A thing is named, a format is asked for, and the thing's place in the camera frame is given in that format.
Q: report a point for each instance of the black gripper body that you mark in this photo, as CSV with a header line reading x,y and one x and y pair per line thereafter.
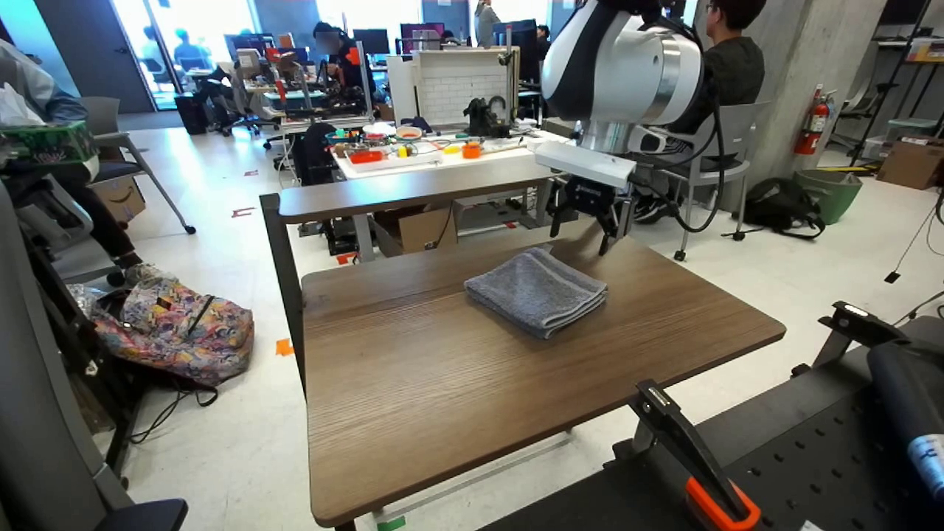
x,y
584,196

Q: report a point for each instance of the green bin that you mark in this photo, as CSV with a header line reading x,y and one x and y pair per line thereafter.
x,y
830,191

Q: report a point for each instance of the cardboard box under table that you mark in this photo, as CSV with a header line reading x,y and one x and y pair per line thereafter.
x,y
424,231

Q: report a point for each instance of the black perforated mounting board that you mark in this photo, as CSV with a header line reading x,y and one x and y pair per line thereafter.
x,y
818,452

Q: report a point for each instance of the black bag on floor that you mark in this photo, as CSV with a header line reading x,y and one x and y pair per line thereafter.
x,y
786,209

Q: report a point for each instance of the seated person dark shirt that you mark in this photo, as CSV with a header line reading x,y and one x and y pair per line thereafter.
x,y
733,64

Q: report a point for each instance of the red fire extinguisher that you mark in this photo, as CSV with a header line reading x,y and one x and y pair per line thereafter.
x,y
815,125

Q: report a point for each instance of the orange black clamp left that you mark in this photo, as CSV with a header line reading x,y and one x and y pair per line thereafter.
x,y
709,492

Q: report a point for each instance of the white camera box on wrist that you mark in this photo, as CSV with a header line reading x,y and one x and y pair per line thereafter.
x,y
584,163

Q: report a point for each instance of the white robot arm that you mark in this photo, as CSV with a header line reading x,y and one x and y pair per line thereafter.
x,y
613,69

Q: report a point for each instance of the grey towel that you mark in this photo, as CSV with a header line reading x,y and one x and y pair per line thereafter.
x,y
537,293

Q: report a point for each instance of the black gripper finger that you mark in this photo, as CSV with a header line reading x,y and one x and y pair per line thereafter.
x,y
554,215
612,234

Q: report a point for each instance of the colourful floral backpack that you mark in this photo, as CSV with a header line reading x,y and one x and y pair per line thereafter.
x,y
175,328

